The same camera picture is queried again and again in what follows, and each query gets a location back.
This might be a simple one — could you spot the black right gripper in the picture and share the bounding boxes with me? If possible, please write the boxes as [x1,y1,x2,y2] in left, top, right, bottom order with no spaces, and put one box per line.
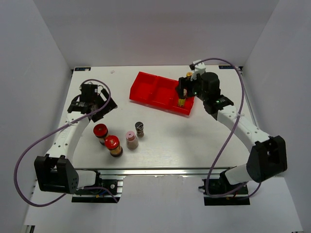
[174,75,207,102]

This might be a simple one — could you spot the small yellow label bottle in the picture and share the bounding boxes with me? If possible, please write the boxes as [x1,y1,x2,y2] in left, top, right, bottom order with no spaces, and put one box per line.
[177,89,187,107]

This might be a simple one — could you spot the black cap spice jar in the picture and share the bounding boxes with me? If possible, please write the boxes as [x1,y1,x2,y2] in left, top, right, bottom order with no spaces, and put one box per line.
[135,121,144,137]

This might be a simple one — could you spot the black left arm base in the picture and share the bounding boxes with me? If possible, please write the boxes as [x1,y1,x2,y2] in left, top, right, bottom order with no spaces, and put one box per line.
[71,171,124,203]

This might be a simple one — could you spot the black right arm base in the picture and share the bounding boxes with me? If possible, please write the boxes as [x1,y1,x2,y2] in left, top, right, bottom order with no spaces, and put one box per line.
[198,179,250,206]

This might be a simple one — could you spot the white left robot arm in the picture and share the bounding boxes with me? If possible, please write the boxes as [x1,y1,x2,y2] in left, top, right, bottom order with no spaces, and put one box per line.
[35,81,117,194]

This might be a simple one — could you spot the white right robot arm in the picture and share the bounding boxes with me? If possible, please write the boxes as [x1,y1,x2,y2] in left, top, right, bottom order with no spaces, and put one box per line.
[176,71,269,170]

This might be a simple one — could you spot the red three-compartment plastic bin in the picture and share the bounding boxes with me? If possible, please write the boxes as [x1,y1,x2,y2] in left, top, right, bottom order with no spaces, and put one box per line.
[129,71,194,116]

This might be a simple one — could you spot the red lid sauce jar rear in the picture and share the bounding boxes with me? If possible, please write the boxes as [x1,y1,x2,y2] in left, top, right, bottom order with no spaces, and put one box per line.
[93,123,108,146]

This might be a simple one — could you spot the red lid sauce jar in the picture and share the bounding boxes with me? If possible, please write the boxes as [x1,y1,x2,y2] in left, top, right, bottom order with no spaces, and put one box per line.
[93,123,108,146]
[104,135,123,157]

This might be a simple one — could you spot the red lid sauce jar front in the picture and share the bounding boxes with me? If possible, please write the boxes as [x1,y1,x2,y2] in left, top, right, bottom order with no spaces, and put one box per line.
[104,135,123,157]

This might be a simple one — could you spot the blue table corner label right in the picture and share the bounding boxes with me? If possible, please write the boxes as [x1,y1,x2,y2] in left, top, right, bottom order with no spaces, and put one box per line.
[218,65,235,69]

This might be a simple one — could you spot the blue table corner label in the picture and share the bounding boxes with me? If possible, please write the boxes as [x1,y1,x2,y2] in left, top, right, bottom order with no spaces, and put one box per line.
[218,65,235,69]
[74,67,91,71]

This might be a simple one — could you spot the pink cap spice jar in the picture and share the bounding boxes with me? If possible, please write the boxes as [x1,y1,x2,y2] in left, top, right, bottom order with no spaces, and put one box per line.
[125,131,138,150]

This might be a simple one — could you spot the blue table corner label left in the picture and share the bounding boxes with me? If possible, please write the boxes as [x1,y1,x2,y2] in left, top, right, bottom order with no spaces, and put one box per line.
[74,67,91,71]

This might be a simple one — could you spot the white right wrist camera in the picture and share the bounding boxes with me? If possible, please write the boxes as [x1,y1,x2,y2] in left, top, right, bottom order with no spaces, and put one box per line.
[189,60,206,81]

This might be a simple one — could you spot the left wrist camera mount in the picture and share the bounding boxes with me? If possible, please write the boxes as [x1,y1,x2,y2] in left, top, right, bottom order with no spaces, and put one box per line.
[81,81,97,85]

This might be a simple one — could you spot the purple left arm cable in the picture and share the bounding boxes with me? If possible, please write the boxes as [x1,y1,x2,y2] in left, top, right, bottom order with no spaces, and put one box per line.
[14,79,119,207]

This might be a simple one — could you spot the aluminium right side rail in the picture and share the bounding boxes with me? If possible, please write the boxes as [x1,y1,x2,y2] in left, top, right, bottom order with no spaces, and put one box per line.
[241,65,272,134]

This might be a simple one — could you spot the aluminium rail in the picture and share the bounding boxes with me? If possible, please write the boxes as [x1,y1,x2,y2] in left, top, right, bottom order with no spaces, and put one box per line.
[241,65,272,134]
[69,167,275,179]

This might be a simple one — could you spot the aluminium front rail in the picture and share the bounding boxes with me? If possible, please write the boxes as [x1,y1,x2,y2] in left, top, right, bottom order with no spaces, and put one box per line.
[69,167,275,179]

